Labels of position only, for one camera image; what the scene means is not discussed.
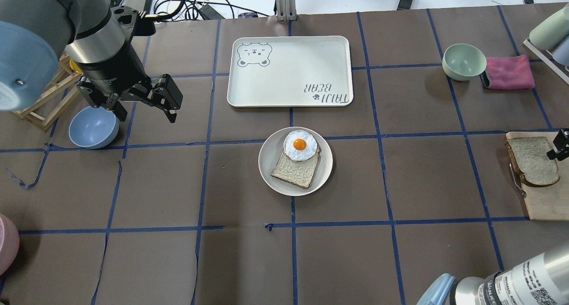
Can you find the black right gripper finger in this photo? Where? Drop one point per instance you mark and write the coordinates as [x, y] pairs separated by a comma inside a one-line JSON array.
[[561, 146]]

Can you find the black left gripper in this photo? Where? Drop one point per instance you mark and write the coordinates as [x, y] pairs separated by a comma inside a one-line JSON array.
[[112, 72]]

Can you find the bread slice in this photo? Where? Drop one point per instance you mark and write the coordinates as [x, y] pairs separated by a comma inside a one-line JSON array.
[[531, 162], [297, 173]]

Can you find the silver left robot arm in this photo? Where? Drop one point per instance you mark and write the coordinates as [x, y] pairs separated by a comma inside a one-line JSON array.
[[97, 37]]

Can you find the white round plate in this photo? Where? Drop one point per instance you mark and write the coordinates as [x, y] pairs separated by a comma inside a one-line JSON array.
[[269, 154]]

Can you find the bread slice on plate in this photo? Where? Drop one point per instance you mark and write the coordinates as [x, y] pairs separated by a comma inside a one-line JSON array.
[[297, 173]]

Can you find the wooden cutting board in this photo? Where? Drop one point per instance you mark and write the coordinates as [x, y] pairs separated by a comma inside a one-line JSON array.
[[544, 203]]

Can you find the blue bowl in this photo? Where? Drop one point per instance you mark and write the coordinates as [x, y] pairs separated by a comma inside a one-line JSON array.
[[93, 128]]

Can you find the yellow mug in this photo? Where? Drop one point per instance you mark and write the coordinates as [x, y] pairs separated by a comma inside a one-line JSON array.
[[75, 67]]

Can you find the wooden mug rack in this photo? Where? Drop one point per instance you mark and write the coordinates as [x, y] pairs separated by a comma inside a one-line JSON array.
[[62, 87]]

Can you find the pink cloth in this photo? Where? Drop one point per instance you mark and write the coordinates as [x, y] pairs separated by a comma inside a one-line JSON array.
[[508, 73]]

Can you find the blue cup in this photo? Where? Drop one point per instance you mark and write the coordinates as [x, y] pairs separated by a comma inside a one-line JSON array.
[[561, 53]]

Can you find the green cup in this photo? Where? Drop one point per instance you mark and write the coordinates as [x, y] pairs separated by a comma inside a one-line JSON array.
[[552, 31]]

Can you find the cream bear serving tray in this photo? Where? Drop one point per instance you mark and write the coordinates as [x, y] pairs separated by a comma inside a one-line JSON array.
[[305, 71]]

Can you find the light green bowl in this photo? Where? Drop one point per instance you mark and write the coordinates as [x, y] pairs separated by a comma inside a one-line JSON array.
[[463, 62]]

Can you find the fake fried egg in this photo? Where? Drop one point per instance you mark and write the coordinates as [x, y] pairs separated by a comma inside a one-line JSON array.
[[299, 145]]

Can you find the pink bowl with ice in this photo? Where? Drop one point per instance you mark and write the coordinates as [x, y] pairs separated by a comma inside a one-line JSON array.
[[9, 243]]

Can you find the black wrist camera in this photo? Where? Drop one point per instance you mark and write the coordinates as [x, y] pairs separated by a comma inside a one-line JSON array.
[[131, 14]]

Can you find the white wire cup rack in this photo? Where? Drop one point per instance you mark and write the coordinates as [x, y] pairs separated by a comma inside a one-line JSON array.
[[547, 58]]

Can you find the aluminium frame post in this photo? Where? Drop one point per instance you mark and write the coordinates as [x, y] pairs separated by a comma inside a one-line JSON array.
[[286, 10]]

